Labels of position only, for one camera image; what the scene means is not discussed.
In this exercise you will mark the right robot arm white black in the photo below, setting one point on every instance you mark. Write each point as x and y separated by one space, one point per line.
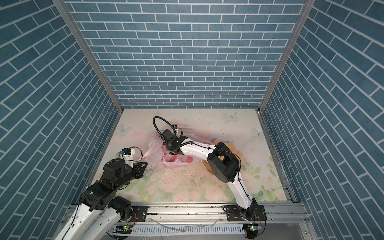
206 153

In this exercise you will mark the right green circuit board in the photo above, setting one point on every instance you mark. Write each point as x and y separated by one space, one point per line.
252 227

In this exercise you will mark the left metal corner post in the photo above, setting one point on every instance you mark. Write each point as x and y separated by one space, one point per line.
81 41

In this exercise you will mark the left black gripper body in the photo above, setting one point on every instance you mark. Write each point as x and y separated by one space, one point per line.
130 175

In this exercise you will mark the left green circuit board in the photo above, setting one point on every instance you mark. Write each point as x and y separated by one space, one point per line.
122 230

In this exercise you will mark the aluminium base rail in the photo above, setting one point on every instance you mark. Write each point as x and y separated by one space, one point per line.
206 213

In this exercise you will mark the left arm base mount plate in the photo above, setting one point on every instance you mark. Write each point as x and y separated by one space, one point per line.
137 214

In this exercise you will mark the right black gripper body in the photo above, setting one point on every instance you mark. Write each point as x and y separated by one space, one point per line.
168 147

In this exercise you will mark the metal corner post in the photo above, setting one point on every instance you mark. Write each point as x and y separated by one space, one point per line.
81 41
303 16

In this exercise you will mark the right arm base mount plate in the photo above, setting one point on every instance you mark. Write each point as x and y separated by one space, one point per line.
235 213

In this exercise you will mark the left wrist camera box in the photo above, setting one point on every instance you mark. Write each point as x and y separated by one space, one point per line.
127 154

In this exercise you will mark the peach scalloped bowl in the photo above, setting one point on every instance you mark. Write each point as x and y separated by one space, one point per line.
231 159

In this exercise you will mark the green circuit board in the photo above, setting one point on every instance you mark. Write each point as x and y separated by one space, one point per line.
252 227
122 230

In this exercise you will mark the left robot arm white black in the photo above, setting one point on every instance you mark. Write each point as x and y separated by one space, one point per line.
99 208

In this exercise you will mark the right metal corner post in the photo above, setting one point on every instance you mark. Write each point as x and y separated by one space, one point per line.
303 16

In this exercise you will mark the white slotted cable duct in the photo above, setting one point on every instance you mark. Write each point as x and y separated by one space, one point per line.
155 230

